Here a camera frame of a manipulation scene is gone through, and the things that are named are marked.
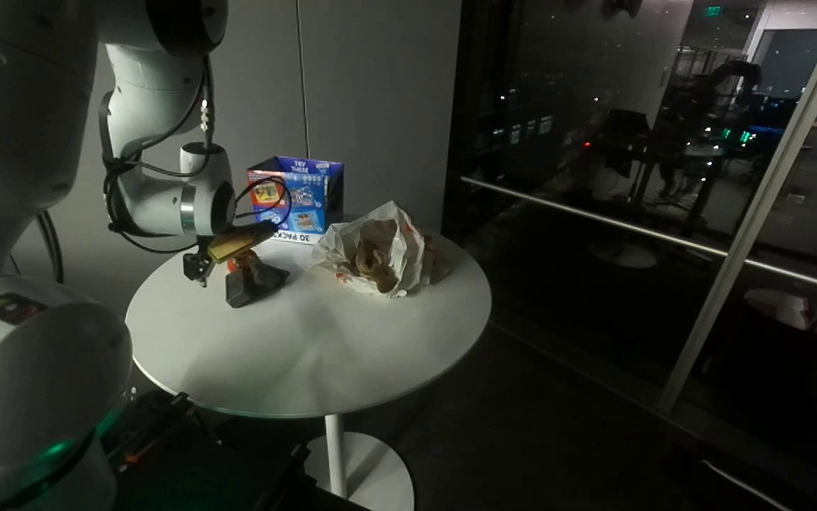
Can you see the blue snack pack box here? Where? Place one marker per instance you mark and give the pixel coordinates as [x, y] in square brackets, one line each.
[311, 194]

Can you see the dark brown soft item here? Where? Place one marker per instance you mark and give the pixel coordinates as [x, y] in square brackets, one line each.
[263, 285]

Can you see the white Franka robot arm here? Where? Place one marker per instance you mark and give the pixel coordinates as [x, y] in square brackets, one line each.
[14, 114]

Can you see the white object behind glass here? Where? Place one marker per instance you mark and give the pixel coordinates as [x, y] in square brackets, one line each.
[794, 308]

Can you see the pale window frame post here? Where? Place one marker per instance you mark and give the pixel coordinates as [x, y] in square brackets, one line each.
[758, 217]

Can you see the brown plush toy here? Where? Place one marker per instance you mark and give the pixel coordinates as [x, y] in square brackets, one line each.
[375, 257]

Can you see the yellowish wrist camera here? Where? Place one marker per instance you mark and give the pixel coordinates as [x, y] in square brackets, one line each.
[243, 243]

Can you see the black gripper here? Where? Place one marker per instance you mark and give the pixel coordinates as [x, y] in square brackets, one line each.
[211, 254]

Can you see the pale horizontal window rail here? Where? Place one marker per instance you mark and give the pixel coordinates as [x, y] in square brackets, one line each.
[618, 219]

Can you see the white table pedestal base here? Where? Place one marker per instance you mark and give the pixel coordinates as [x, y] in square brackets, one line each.
[337, 456]

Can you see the white orange striped plastic bag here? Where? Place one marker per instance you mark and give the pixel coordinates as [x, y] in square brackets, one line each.
[419, 251]

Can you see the green exit sign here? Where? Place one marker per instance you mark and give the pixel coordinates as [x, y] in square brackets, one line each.
[714, 9]

